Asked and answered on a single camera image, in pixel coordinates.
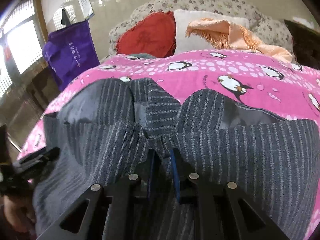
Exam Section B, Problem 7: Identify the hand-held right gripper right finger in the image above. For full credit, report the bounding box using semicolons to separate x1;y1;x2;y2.
170;150;290;240

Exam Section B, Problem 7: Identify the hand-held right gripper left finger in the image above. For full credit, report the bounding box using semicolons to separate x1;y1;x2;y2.
37;150;157;240

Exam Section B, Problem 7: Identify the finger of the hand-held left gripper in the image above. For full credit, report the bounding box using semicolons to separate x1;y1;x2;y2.
14;146;60;174

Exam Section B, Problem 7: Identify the grey striped suit jacket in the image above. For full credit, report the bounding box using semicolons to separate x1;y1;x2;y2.
32;77;320;240

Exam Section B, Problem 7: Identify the person's left hand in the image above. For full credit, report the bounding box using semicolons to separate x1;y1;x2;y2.
0;192;38;240

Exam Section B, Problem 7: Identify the dark wooden table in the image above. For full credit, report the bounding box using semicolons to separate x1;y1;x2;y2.
10;64;65;130

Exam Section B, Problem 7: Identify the pink penguin printed blanket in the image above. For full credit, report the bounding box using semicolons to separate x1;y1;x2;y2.
16;49;320;240

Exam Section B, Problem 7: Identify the purple tote bag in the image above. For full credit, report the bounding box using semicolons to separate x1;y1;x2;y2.
42;20;101;92

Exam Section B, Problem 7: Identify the lattice window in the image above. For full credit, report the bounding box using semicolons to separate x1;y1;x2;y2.
0;0;45;95

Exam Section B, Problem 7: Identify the red pillow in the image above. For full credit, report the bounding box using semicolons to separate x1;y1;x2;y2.
116;10;177;58

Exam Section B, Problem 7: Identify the dark hanging garment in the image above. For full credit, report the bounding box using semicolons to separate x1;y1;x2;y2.
61;7;71;27

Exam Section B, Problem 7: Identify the white pillow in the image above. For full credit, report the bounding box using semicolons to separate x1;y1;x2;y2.
173;9;250;55

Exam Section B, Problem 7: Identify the peach fringed scarf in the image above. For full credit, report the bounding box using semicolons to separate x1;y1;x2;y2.
185;17;293;63

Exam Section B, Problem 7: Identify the dark carved wooden furniture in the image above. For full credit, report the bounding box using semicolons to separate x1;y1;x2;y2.
284;19;320;70

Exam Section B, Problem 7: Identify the wall calendar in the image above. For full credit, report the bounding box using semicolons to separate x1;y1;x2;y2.
76;0;95;20

